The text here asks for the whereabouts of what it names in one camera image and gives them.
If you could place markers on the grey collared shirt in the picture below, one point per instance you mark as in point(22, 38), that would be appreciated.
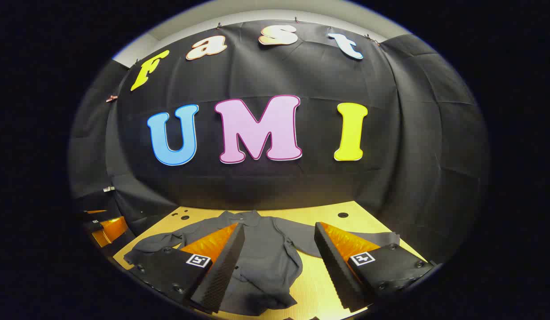
point(266, 253)

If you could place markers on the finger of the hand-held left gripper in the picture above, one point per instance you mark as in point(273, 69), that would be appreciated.
point(110, 229)

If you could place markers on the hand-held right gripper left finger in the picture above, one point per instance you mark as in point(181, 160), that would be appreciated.
point(221, 271)

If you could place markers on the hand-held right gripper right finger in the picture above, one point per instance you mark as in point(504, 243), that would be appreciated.
point(335, 271)

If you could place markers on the black backdrop cloth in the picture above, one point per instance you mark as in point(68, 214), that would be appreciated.
point(301, 186)

